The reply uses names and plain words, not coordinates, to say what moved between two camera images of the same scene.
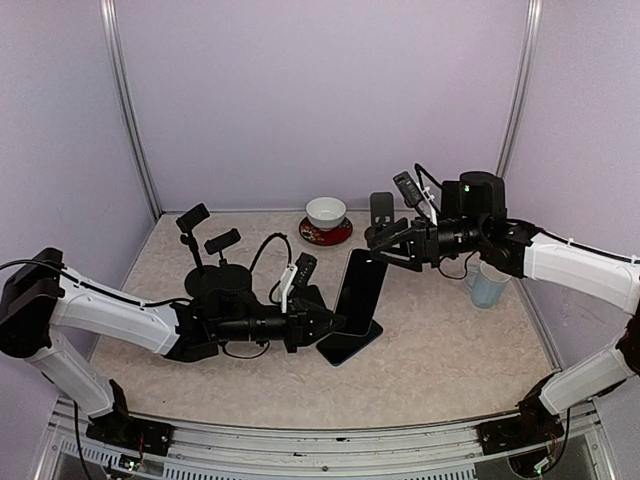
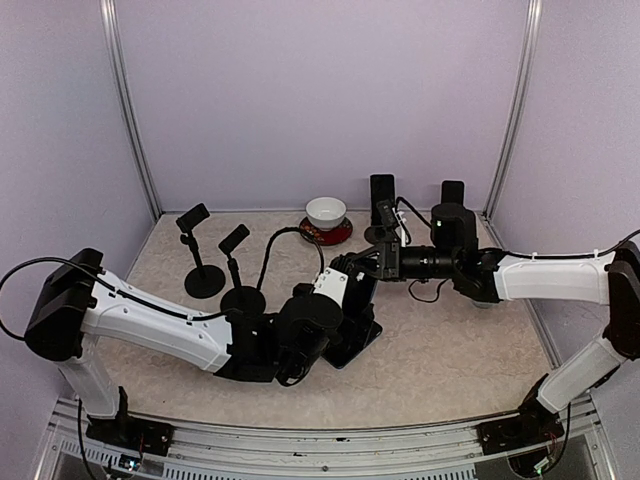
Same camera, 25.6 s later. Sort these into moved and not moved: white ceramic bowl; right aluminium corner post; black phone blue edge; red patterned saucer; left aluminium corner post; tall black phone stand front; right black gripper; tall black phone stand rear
Moved: tall black phone stand front; right black gripper
Not moved: red patterned saucer; tall black phone stand rear; black phone blue edge; right aluminium corner post; left aluminium corner post; white ceramic bowl
